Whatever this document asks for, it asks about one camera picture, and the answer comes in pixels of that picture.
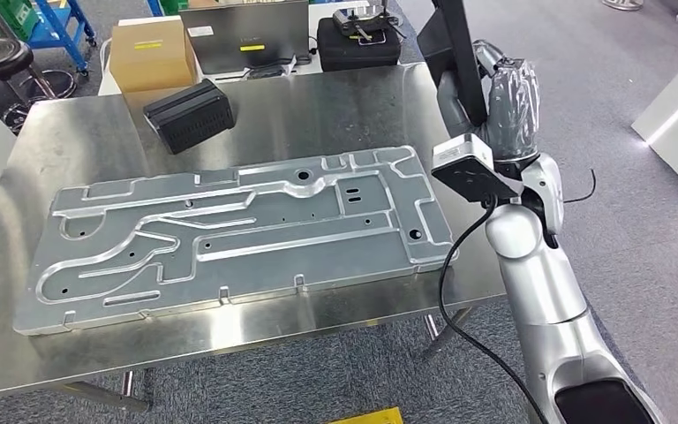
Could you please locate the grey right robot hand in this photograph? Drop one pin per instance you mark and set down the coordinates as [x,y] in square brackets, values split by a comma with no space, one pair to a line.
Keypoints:
[514,105]

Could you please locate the long black plastic part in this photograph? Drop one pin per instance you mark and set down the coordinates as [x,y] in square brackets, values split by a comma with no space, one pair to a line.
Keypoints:
[460,52]

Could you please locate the steel workbench table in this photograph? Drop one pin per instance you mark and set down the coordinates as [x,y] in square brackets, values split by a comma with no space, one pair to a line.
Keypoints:
[315,117]

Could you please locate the blue metal shelf rack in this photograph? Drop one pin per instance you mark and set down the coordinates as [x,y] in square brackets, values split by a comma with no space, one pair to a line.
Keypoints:
[155,6]

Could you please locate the grey round stand base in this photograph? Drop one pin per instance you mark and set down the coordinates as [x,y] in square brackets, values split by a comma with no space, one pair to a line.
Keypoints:
[622,4]

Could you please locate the black carrying case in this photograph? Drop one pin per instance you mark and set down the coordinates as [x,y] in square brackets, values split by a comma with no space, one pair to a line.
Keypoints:
[356,58]

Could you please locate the black remote controller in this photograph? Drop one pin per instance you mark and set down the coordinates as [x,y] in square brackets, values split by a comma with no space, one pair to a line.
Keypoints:
[368,20]

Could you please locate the dark laptop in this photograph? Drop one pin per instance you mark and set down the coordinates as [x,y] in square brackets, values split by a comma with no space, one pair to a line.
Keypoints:
[245,29]

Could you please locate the large aluminium fixture plate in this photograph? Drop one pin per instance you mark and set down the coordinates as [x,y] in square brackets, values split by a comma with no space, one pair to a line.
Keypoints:
[257,246]

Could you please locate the black vented box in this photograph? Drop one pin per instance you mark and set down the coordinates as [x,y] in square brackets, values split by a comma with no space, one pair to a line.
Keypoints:
[193,120]

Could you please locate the yellow floor tape square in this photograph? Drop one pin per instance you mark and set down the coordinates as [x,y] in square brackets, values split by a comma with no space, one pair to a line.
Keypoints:
[368,418]

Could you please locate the green plastic crate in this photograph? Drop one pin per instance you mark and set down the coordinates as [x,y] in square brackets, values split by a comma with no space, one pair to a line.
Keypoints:
[175,6]
[0,17]

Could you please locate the cardboard box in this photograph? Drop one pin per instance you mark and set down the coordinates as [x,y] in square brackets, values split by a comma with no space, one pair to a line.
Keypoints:
[149,64]

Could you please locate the white table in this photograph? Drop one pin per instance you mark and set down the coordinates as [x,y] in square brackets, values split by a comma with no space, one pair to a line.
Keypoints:
[105,82]

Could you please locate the blue wheeled cart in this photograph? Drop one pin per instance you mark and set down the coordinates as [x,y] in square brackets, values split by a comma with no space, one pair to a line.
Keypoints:
[46,35]

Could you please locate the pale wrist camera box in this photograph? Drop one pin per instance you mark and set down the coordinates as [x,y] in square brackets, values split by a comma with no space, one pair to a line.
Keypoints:
[473,175]

